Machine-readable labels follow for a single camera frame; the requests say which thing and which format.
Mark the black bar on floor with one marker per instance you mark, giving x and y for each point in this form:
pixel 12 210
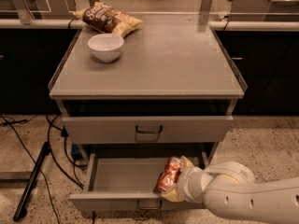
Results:
pixel 21 211

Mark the white bowl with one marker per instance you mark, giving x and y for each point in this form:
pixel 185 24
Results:
pixel 106 47

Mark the brown chip bag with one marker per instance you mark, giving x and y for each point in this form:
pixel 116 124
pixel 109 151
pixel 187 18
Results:
pixel 108 20

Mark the white horizontal rail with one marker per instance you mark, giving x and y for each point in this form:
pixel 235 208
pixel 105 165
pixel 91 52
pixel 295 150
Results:
pixel 215 25

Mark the closed top drawer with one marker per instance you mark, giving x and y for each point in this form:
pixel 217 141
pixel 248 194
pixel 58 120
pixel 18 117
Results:
pixel 128 130

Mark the open middle drawer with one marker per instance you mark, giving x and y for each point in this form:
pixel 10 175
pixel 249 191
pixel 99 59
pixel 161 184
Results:
pixel 125 184

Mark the grey drawer cabinet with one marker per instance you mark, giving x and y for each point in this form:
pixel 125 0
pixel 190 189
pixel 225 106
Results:
pixel 171 67

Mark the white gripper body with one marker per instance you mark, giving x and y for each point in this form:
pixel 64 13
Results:
pixel 186 181

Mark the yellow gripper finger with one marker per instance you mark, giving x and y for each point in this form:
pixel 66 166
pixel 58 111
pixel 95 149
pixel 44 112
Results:
pixel 185 163
pixel 172 195

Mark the blue power strip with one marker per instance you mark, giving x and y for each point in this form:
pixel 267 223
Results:
pixel 75 152

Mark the red coke can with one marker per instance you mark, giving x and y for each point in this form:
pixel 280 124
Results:
pixel 170 174

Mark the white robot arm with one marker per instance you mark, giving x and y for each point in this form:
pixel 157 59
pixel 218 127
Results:
pixel 229 190

